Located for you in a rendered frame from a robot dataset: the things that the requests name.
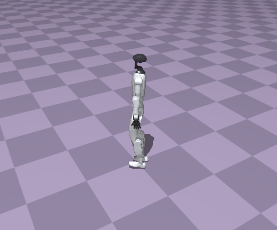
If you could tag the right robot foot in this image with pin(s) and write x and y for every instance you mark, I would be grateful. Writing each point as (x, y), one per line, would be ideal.
(145, 158)

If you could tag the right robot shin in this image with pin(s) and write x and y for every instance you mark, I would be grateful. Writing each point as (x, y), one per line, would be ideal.
(143, 145)

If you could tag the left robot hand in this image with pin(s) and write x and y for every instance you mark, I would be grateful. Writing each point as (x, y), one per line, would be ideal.
(136, 123)

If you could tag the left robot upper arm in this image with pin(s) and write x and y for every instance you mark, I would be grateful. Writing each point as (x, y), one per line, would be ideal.
(138, 83)

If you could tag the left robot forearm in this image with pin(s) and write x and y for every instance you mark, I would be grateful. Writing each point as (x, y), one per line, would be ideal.
(136, 107)

